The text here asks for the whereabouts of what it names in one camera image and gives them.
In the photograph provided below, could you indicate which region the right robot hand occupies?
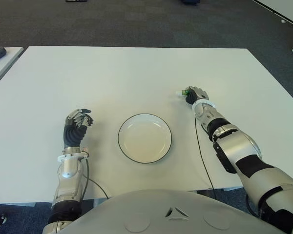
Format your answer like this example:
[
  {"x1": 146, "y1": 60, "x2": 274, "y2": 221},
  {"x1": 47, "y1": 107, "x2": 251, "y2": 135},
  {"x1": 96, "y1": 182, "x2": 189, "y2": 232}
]
[{"x1": 184, "y1": 85, "x2": 210, "y2": 105}]

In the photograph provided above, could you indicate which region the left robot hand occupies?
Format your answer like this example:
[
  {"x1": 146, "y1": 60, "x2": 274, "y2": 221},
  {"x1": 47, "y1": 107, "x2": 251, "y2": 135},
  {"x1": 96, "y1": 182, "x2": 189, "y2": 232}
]
[{"x1": 63, "y1": 108, "x2": 94, "y2": 148}]

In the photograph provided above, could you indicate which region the white plate black rim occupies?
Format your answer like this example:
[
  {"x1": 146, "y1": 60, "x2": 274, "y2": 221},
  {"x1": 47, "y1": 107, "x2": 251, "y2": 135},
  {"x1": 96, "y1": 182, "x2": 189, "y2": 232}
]
[{"x1": 117, "y1": 113, "x2": 173, "y2": 164}]

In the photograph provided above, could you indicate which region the white side table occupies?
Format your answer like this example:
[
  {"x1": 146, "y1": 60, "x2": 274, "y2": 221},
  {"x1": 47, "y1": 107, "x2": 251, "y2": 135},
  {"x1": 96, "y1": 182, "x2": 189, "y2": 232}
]
[{"x1": 0, "y1": 46, "x2": 24, "y2": 90}]

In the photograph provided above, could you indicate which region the silver robot torso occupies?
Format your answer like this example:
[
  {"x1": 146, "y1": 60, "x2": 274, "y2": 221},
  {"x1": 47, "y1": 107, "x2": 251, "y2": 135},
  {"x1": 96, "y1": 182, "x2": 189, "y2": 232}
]
[{"x1": 63, "y1": 189, "x2": 293, "y2": 234}]

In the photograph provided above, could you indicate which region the white background table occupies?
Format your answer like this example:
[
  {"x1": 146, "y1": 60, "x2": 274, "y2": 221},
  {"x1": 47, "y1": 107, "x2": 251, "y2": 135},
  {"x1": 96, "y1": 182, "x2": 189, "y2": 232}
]
[{"x1": 252, "y1": 0, "x2": 293, "y2": 29}]

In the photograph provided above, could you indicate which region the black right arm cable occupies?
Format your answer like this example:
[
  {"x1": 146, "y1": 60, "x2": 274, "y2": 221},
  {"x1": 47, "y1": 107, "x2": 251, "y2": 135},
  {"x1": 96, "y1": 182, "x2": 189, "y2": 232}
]
[{"x1": 194, "y1": 116, "x2": 217, "y2": 200}]

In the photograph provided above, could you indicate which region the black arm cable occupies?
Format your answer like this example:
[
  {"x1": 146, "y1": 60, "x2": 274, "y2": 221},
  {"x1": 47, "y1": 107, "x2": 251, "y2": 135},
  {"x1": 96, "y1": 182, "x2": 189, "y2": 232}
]
[
  {"x1": 81, "y1": 156, "x2": 110, "y2": 200},
  {"x1": 194, "y1": 116, "x2": 217, "y2": 200}
]

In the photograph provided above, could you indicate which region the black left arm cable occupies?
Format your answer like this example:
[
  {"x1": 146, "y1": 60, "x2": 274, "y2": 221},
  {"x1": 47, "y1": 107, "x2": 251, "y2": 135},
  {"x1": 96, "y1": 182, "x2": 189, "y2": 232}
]
[{"x1": 81, "y1": 156, "x2": 110, "y2": 200}]

